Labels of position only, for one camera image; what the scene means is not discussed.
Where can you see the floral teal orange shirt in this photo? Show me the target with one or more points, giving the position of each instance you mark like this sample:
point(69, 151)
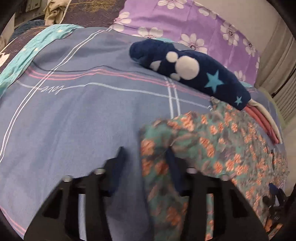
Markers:
point(223, 141)

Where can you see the turquoise blanket strip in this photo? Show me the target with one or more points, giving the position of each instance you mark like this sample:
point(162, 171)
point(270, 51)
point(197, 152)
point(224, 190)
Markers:
point(13, 65)

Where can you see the purple floral pillow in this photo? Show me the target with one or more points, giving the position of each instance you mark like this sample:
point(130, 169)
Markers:
point(195, 26)

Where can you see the folded grey garment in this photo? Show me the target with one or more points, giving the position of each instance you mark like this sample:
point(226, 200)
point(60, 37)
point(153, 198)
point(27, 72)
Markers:
point(267, 115)

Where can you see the dark tree-print pillow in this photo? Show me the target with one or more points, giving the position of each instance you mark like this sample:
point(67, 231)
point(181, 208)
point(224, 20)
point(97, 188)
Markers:
point(91, 13)

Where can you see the navy star fleece blanket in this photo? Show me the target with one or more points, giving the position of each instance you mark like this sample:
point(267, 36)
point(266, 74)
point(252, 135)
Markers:
point(194, 69)

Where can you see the folded pink garment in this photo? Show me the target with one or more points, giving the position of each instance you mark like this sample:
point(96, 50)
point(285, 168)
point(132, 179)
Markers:
point(263, 122)

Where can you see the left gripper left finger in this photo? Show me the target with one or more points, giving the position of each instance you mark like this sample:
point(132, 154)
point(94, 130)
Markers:
point(58, 217)

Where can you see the white curtain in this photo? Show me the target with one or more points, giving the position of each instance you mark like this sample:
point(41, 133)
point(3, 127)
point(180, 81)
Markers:
point(276, 73)

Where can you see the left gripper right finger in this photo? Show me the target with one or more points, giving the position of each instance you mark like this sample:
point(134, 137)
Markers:
point(216, 208)

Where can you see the beige clothes pile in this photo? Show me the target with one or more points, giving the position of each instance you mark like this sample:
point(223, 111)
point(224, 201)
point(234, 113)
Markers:
point(55, 11)

